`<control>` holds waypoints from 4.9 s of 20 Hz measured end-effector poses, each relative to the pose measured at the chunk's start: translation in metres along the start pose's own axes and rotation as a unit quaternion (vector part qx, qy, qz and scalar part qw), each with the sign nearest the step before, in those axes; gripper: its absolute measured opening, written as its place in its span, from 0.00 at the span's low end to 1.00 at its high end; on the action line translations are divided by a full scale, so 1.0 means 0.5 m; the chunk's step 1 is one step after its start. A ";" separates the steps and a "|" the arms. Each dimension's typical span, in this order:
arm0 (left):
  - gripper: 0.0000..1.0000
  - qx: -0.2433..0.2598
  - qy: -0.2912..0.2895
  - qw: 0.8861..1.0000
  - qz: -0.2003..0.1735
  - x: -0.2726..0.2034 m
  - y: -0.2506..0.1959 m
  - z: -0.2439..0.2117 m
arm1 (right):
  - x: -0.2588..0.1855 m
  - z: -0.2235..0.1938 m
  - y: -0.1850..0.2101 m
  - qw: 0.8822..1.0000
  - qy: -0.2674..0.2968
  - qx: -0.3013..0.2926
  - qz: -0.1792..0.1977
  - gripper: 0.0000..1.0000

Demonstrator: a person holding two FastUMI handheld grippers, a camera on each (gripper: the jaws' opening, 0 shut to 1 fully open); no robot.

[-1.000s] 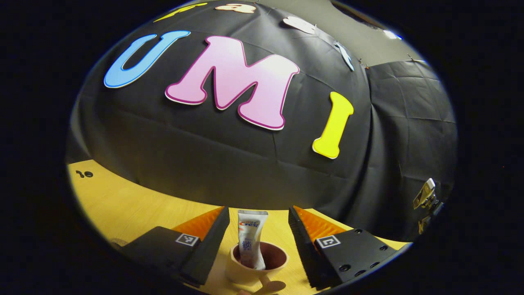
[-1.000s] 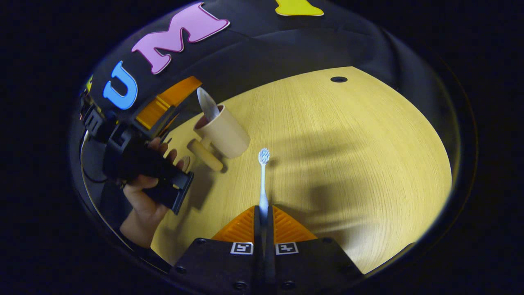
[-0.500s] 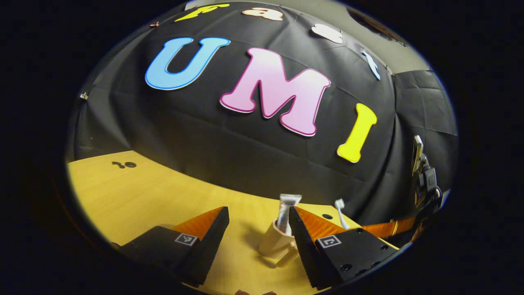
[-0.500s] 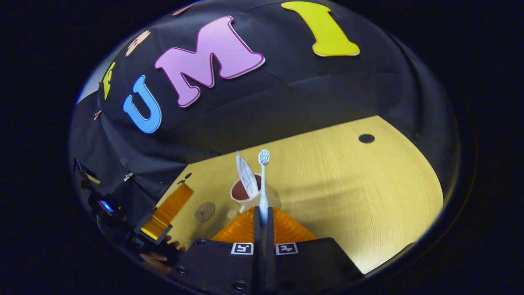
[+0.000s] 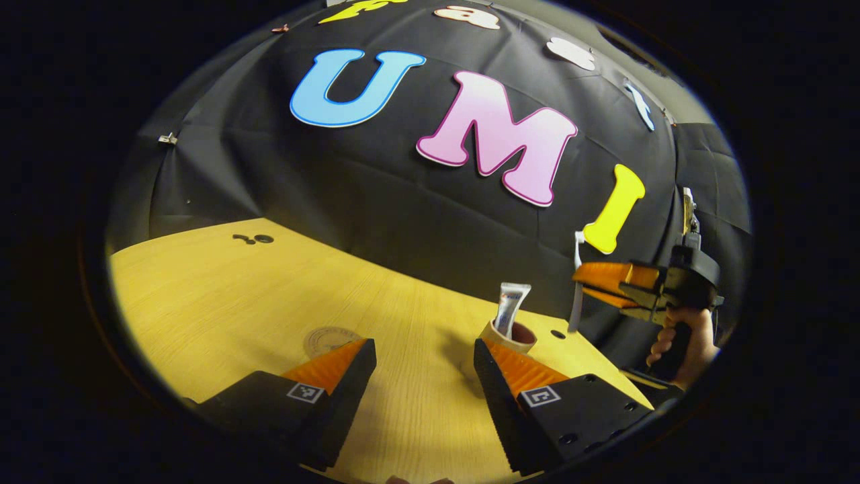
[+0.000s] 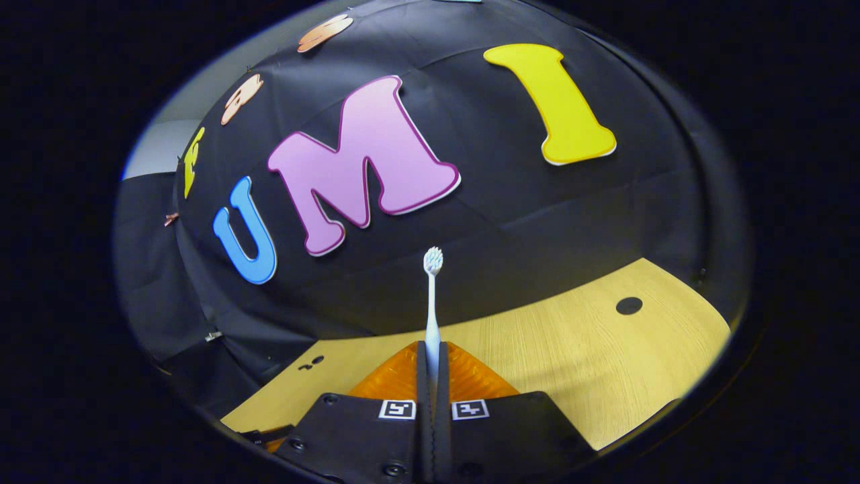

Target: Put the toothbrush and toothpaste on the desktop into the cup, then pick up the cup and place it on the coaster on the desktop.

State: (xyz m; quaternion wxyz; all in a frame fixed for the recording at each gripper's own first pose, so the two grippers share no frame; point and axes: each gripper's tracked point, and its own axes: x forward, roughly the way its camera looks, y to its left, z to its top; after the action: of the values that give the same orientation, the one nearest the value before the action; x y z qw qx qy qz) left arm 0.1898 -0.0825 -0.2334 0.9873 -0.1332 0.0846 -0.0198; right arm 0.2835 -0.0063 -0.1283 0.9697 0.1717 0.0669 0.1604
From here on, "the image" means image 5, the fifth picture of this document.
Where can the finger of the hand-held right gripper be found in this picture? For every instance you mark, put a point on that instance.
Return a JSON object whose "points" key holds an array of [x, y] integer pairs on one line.
{"points": [[611, 297], [605, 274]]}

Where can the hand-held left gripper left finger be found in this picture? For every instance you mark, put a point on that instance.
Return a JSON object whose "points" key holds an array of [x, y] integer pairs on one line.
{"points": [[342, 410]]}

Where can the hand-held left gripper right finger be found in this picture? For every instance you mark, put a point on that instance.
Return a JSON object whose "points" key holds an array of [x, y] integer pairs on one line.
{"points": [[504, 403]]}

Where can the light blue toothbrush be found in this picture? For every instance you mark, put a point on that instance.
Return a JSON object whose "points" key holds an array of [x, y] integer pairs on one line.
{"points": [[576, 309]]}

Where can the beige cup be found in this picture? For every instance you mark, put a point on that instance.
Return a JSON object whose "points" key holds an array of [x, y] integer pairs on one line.
{"points": [[500, 334]]}

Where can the round cork coaster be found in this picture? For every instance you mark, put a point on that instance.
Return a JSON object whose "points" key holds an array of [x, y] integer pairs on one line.
{"points": [[326, 339]]}

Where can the white toothpaste tube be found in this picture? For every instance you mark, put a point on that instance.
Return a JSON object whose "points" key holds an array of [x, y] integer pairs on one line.
{"points": [[510, 306]]}

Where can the wooden desktop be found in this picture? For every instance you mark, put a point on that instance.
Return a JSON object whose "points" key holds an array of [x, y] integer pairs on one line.
{"points": [[235, 302]]}

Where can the black backdrop cloth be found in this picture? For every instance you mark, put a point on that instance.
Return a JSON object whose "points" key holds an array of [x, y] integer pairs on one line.
{"points": [[403, 202]]}

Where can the silver cloth clip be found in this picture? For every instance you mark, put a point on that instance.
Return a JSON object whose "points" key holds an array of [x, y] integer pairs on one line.
{"points": [[168, 139]]}

